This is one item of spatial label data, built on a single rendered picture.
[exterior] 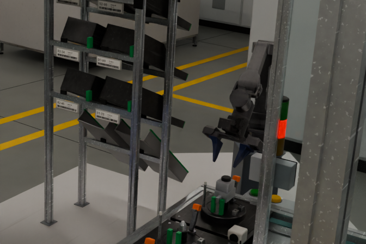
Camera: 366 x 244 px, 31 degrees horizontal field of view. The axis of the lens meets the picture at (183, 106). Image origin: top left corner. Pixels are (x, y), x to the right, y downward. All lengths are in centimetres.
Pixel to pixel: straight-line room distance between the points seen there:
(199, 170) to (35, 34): 512
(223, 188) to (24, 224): 66
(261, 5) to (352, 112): 463
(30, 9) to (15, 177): 325
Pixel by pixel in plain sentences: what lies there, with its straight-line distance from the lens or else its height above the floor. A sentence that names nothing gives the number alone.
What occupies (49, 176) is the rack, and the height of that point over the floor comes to 103.
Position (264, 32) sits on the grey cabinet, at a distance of 525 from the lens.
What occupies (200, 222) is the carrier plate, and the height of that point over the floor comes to 97.
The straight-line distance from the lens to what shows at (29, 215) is 229.
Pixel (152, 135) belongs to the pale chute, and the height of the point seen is 119.
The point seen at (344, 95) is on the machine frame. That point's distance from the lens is 63.
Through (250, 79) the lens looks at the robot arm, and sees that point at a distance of 204.
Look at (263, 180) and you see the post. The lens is 179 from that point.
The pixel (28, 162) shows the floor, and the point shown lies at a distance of 493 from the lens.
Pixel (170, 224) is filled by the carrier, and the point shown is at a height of 97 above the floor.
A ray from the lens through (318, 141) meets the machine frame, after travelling 65.
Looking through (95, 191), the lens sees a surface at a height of 86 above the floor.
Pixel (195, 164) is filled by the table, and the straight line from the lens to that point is 273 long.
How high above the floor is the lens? 190
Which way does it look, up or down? 18 degrees down
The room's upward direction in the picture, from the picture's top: 4 degrees clockwise
